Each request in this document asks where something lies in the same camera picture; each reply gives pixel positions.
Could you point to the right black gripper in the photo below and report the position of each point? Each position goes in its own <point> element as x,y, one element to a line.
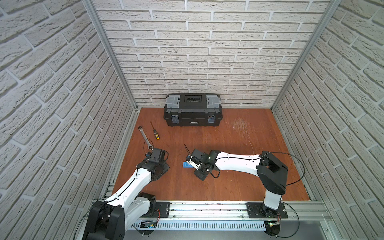
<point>201,177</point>

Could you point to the blue long lego brick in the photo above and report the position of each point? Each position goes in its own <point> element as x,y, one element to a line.
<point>187,165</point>

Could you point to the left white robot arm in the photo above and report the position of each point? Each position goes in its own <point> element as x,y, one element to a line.
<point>111,218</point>

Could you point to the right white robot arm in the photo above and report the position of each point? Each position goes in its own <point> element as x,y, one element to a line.
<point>272,172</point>

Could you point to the silver combination wrench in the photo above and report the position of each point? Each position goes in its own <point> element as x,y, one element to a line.
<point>147,141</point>

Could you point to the yellow black screwdriver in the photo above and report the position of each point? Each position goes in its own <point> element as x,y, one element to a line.
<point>156,134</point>

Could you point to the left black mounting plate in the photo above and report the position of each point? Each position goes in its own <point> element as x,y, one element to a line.
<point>162,210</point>

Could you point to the black mounting plate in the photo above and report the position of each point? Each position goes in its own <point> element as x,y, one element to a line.
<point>162,210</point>
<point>258,210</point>

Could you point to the black plastic toolbox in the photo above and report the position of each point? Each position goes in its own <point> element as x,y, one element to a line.
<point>193,110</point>

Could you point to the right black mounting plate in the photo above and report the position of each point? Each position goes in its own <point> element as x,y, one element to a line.
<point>258,210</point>

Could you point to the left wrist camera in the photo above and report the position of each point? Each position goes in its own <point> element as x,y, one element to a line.
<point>156,156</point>

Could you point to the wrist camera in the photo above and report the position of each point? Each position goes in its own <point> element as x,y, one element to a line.
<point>156,156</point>
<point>197,157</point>

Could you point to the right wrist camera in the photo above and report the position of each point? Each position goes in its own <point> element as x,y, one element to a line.
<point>197,157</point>

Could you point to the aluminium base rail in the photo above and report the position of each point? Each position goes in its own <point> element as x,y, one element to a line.
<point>237,210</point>

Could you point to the white slotted cable duct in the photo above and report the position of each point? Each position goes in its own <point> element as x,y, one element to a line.
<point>190,225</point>

